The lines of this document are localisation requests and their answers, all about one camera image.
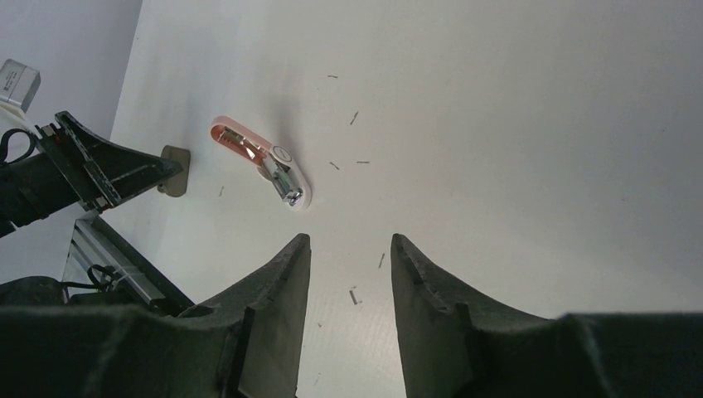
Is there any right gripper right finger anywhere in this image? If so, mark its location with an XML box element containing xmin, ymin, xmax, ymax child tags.
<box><xmin>390</xmin><ymin>234</ymin><xmax>702</xmax><ymax>397</ymax></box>

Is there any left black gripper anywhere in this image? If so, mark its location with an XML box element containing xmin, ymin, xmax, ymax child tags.
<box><xmin>1</xmin><ymin>111</ymin><xmax>177</xmax><ymax>237</ymax></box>

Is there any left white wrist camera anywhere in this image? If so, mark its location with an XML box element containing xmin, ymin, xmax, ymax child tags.
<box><xmin>1</xmin><ymin>59</ymin><xmax>41</xmax><ymax>121</ymax></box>

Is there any left black camera cable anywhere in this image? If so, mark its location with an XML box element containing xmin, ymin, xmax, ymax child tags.
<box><xmin>0</xmin><ymin>128</ymin><xmax>38</xmax><ymax>168</ymax></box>

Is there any pink white mini stapler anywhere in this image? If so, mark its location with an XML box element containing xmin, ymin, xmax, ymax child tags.
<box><xmin>210</xmin><ymin>116</ymin><xmax>313</xmax><ymax>211</ymax></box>

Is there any left aluminium frame rail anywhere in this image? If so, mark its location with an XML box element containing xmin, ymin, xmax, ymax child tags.
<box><xmin>61</xmin><ymin>216</ymin><xmax>194</xmax><ymax>317</ymax></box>

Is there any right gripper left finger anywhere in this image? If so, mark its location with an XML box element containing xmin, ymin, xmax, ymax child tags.
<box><xmin>1</xmin><ymin>234</ymin><xmax>311</xmax><ymax>397</ymax></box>

